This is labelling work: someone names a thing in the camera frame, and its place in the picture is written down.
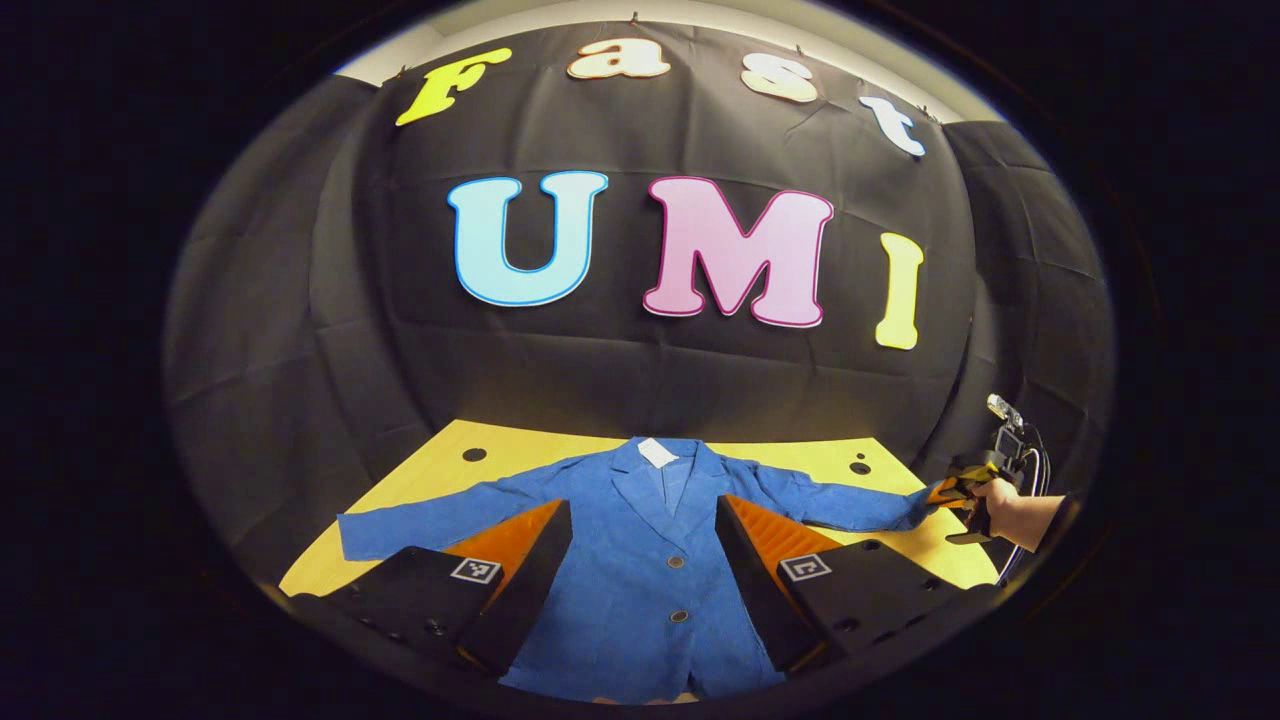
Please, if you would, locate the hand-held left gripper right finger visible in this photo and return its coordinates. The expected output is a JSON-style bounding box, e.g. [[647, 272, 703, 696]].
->
[[714, 493, 1001, 673]]

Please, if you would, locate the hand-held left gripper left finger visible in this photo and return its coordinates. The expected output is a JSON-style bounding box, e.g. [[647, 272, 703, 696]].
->
[[320, 498, 574, 676]]

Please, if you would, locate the blue jacket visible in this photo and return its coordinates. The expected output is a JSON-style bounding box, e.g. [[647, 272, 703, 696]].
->
[[337, 437, 946, 706]]

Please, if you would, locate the black backdrop cloth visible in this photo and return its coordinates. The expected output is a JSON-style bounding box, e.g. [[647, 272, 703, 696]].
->
[[165, 20, 1116, 591]]

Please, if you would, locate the black cable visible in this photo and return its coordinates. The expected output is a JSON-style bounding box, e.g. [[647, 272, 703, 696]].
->
[[1000, 448, 1053, 586]]

